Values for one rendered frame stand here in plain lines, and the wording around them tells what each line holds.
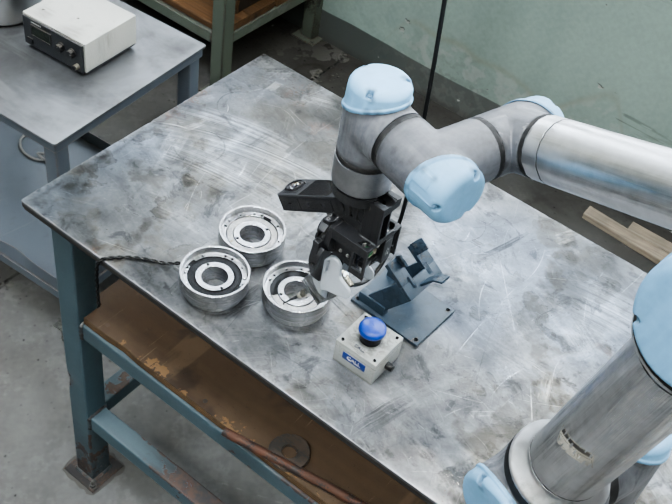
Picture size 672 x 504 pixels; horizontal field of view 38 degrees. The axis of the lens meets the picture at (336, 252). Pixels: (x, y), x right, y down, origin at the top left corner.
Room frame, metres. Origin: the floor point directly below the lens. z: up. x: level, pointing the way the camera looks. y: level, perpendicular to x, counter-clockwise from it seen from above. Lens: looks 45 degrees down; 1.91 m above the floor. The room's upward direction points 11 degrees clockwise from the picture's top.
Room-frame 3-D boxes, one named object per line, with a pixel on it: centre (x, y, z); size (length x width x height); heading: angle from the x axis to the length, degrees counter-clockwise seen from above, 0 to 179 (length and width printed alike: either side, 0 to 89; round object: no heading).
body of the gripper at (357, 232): (0.89, -0.02, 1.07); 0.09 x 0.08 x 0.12; 58
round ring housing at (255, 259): (1.07, 0.13, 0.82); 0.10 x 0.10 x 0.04
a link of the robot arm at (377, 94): (0.89, -0.02, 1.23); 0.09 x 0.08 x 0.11; 43
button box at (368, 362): (0.89, -0.08, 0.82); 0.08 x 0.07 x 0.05; 60
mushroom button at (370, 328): (0.89, -0.07, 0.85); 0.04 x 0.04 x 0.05
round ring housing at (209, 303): (0.97, 0.17, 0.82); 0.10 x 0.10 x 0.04
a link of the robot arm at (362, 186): (0.89, -0.02, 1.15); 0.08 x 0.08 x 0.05
